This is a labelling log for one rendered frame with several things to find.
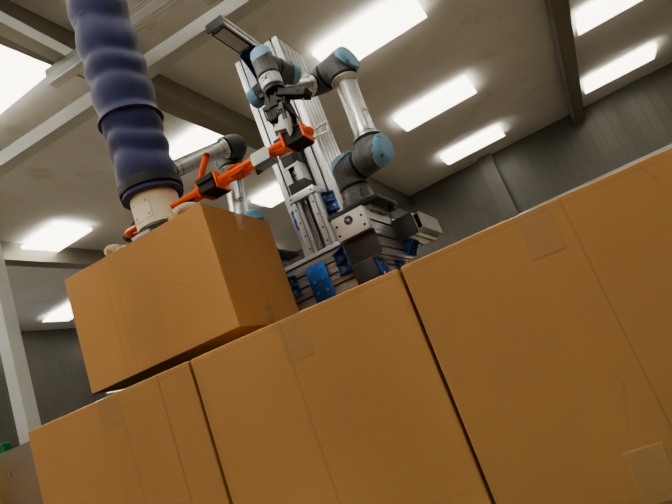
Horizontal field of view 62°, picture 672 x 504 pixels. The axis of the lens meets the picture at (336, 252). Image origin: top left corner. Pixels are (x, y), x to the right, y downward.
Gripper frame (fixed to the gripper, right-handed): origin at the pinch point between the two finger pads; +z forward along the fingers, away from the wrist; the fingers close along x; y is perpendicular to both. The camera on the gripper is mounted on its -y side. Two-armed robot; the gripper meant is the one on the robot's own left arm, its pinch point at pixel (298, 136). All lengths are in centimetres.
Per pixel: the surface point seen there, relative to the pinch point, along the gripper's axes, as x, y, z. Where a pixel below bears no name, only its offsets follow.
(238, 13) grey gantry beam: -160, 64, -192
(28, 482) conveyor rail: 35, 106, 72
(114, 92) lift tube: 11, 55, -47
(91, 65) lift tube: 12, 61, -61
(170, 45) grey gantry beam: -154, 120, -198
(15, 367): -151, 338, -32
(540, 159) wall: -1041, -111, -231
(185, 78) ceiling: -297, 196, -283
